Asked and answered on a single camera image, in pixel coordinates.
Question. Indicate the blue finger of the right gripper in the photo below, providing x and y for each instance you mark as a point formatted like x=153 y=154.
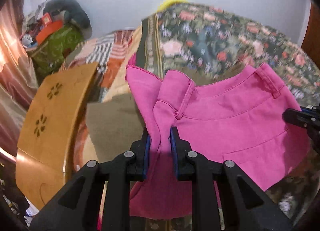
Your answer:
x=297 y=118

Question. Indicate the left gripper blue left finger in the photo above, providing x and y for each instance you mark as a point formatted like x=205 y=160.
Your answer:
x=146 y=155

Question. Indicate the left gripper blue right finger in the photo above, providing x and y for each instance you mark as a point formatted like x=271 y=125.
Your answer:
x=174 y=150

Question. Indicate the pink shorts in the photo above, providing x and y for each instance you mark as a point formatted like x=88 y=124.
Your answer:
x=238 y=119

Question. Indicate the olive green pants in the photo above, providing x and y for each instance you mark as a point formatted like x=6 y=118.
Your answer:
x=113 y=124

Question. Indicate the brown wooden door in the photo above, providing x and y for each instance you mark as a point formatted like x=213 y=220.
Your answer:
x=311 y=42

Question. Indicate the floral green bedspread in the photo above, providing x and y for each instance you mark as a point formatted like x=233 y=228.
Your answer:
x=210 y=44

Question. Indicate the striped patchwork blanket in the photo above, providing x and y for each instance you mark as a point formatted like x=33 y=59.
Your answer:
x=108 y=51

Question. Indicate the green fabric storage box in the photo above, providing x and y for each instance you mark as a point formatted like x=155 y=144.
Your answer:
x=48 y=57

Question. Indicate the yellow foam bed guard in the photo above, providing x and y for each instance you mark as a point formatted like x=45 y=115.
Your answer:
x=167 y=3

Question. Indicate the pink orange curtain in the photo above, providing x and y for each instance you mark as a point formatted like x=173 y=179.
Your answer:
x=18 y=80

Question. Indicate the orange box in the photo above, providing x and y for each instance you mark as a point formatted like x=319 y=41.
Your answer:
x=48 y=30

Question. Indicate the grey plush toy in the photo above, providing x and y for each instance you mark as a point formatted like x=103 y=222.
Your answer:
x=70 y=12

